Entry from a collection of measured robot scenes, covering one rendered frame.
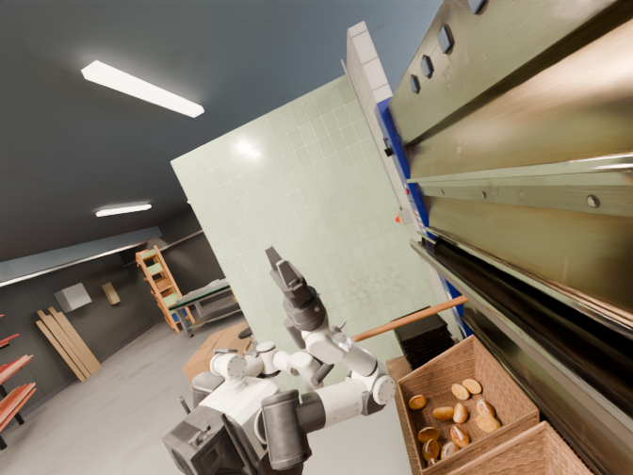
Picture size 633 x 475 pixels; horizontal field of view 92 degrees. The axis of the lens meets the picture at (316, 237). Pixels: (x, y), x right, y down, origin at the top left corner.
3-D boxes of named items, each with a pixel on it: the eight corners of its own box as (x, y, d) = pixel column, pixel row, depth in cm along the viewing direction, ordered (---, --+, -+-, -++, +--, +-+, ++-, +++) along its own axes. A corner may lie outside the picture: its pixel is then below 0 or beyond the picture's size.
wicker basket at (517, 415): (492, 376, 163) (474, 332, 160) (566, 474, 108) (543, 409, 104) (405, 403, 170) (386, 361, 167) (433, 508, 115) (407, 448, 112)
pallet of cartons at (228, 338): (221, 352, 544) (212, 332, 540) (261, 338, 527) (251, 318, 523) (186, 396, 435) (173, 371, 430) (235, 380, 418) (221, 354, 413)
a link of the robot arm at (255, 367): (265, 368, 134) (223, 396, 115) (259, 339, 133) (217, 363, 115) (284, 371, 127) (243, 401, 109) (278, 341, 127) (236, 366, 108)
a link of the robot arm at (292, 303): (278, 300, 62) (300, 335, 68) (316, 274, 64) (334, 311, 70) (260, 273, 73) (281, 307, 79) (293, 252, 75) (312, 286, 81)
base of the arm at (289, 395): (327, 453, 71) (284, 472, 64) (300, 454, 80) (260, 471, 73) (310, 384, 78) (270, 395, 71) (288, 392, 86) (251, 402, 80)
